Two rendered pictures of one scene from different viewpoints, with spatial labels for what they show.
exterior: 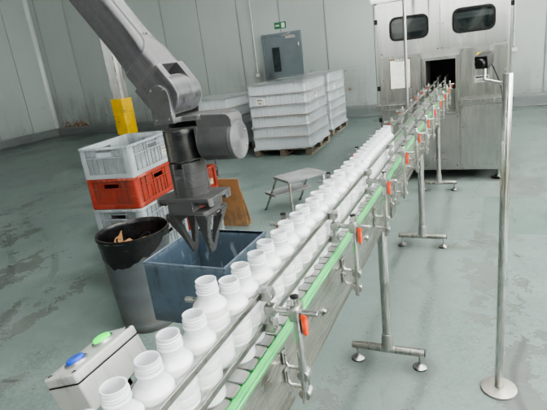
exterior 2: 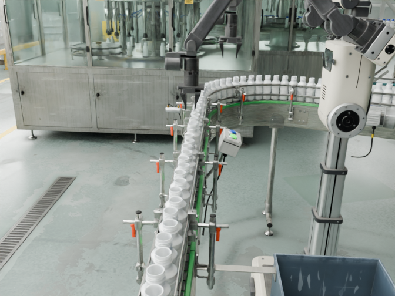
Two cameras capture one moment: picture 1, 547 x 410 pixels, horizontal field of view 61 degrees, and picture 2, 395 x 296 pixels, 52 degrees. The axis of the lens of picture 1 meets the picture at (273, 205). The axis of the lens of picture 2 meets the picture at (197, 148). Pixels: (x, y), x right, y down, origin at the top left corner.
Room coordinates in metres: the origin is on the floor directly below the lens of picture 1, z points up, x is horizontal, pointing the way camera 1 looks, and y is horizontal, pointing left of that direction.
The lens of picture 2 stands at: (2.17, -0.44, 1.67)
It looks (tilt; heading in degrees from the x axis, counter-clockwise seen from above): 21 degrees down; 158
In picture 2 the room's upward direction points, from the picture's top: 1 degrees clockwise
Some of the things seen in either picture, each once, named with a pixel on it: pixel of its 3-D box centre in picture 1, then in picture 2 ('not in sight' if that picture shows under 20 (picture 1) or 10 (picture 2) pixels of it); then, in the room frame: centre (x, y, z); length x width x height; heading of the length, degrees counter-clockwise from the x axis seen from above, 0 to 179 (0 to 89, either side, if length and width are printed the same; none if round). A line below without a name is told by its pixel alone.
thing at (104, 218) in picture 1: (142, 210); not in sight; (3.42, 1.00, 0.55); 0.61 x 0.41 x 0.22; 162
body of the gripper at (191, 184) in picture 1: (190, 181); (191, 80); (0.72, 0.12, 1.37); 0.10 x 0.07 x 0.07; 65
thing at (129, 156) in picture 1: (129, 154); not in sight; (3.42, 1.00, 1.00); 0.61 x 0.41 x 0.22; 162
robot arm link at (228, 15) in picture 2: not in sight; (230, 19); (0.38, 0.45, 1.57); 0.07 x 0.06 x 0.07; 66
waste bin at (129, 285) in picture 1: (142, 275); not in sight; (2.74, 0.89, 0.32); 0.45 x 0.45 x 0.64
